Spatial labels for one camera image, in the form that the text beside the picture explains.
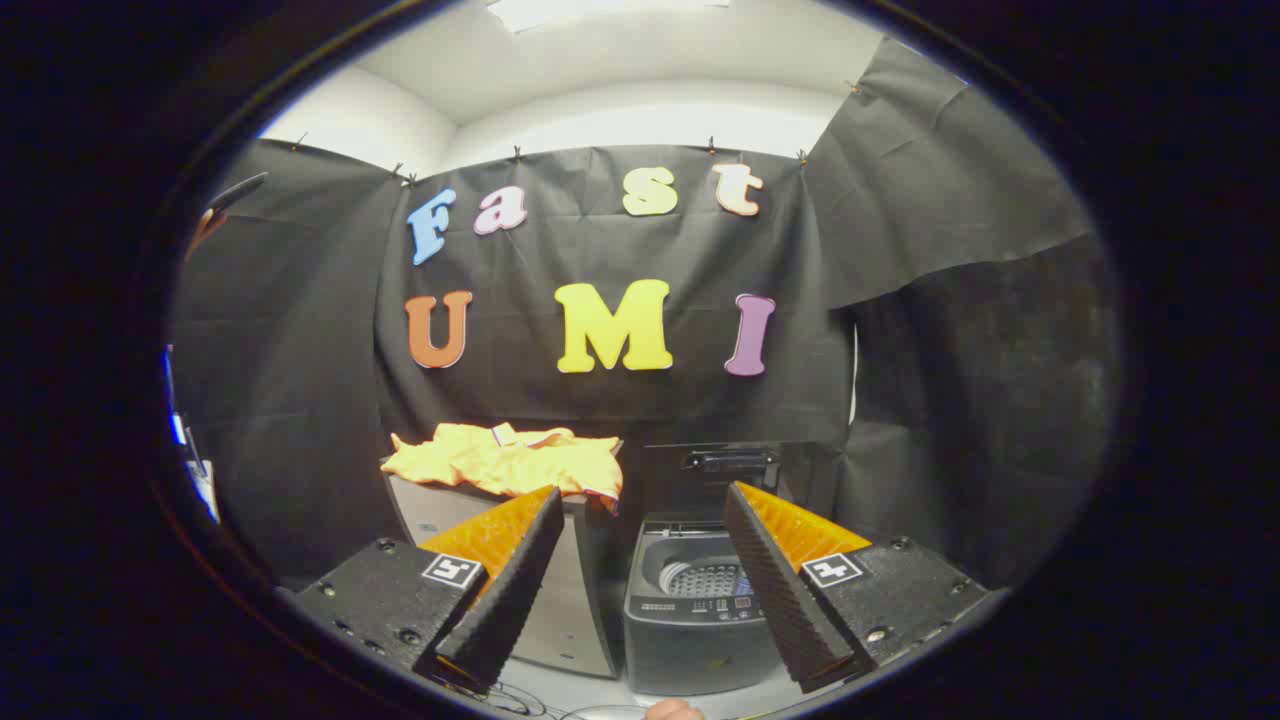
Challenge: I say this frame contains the dark brown object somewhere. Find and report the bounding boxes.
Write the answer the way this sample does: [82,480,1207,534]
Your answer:
[185,172,269,263]

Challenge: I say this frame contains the yellow orange garment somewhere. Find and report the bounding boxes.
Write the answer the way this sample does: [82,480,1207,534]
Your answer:
[380,422,626,513]

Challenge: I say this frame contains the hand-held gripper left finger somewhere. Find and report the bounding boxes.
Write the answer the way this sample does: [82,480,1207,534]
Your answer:
[285,485,566,696]

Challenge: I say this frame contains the grey washing machine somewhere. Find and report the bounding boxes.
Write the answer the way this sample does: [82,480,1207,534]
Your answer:
[622,515,801,698]

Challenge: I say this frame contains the small grey cabinet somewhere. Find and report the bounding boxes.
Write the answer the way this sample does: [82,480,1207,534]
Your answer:
[383,440,626,679]

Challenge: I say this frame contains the black backdrop cloth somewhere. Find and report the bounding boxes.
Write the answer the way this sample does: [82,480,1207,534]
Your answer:
[170,38,1121,591]

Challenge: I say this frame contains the blue white object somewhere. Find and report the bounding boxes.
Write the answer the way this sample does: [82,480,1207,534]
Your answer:
[163,345,223,525]

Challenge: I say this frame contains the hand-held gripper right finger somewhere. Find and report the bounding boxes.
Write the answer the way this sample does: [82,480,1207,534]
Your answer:
[722,480,1006,696]

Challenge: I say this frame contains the thin black cables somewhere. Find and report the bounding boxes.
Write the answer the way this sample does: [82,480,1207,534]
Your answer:
[430,675,651,720]

